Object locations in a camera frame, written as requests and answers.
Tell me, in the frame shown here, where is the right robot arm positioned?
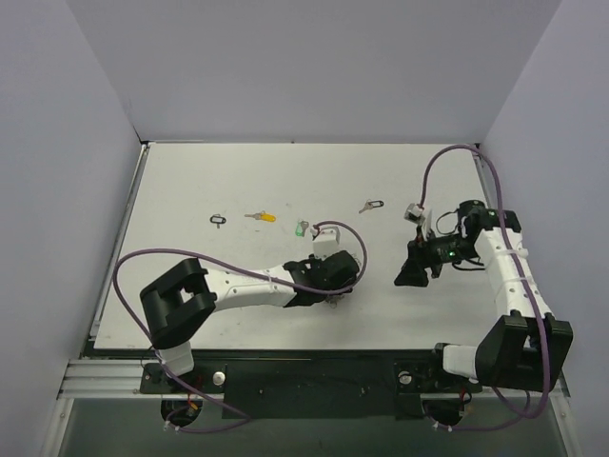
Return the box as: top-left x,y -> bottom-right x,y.
394,200 -> 573,392

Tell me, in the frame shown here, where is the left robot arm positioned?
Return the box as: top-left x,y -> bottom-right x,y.
140,250 -> 360,392

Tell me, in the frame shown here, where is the key with green tag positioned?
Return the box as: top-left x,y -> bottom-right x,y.
295,219 -> 309,237

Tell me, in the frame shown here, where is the key with clear black tag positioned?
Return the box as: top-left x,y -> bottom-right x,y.
359,200 -> 384,214

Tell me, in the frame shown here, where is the key with yellow tag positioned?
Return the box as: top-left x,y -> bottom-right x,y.
246,211 -> 277,223

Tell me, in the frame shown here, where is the key with black outlined tag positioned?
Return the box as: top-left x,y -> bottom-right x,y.
209,214 -> 226,228

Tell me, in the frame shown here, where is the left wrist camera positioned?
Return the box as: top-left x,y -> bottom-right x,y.
312,227 -> 341,260

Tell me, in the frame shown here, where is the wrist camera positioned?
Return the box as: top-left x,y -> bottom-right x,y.
312,227 -> 341,260
403,203 -> 432,240

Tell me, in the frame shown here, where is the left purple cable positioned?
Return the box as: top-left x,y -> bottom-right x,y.
113,219 -> 368,433

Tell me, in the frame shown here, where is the purple cable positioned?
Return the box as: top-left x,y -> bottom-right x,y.
113,219 -> 368,433
420,144 -> 556,433

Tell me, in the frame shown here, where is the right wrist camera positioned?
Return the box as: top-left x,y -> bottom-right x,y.
403,203 -> 432,240

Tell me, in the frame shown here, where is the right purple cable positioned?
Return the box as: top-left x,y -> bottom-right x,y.
420,144 -> 556,433

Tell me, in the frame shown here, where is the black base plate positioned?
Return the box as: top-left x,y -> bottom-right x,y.
140,349 -> 481,420

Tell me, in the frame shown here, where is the aluminium front rail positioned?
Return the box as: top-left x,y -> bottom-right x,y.
56,356 -> 570,401

